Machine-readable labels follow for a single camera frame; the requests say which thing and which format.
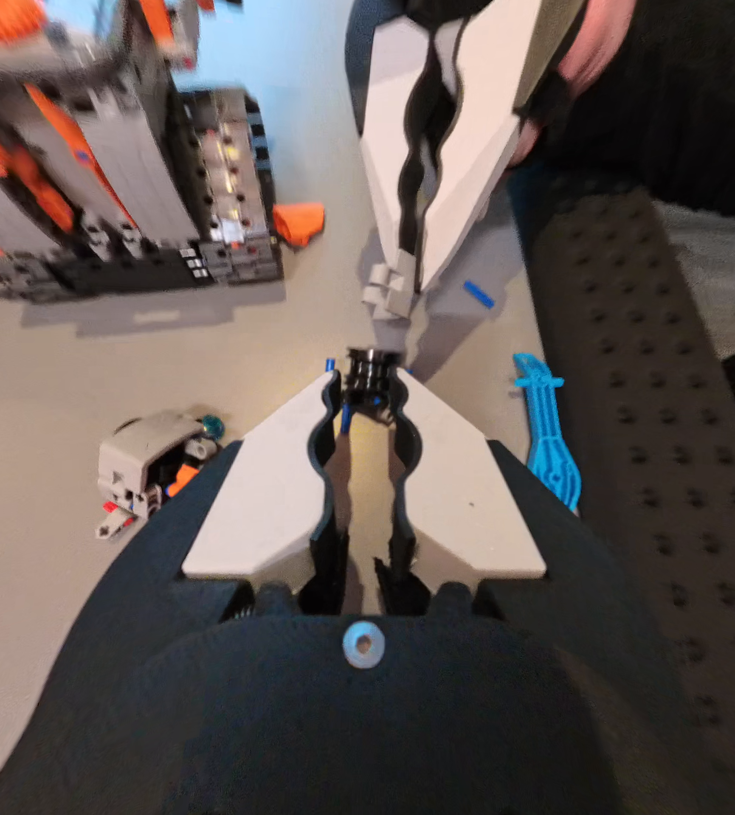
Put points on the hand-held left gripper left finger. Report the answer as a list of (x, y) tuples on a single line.
[(259, 510)]

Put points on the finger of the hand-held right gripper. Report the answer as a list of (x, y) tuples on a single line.
[(488, 127), (387, 102)]

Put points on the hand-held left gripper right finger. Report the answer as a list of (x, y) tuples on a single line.
[(469, 510)]

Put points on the black wheel hub assembly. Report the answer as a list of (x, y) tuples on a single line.
[(370, 380)]

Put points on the person's right hand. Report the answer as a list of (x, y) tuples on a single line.
[(601, 38)]

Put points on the blue plastic separator tool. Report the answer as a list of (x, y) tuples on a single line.
[(548, 433)]

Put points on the dark grey orange block assembly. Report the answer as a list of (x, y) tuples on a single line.
[(151, 465)]

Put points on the orange slotted panel piece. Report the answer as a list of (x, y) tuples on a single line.
[(299, 224)]

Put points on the blue plastic pin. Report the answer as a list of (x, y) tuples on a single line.
[(478, 293)]

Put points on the black dimpled mat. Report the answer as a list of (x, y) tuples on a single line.
[(673, 484)]

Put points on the grey orange tracked toy robot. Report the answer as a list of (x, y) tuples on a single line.
[(100, 166)]

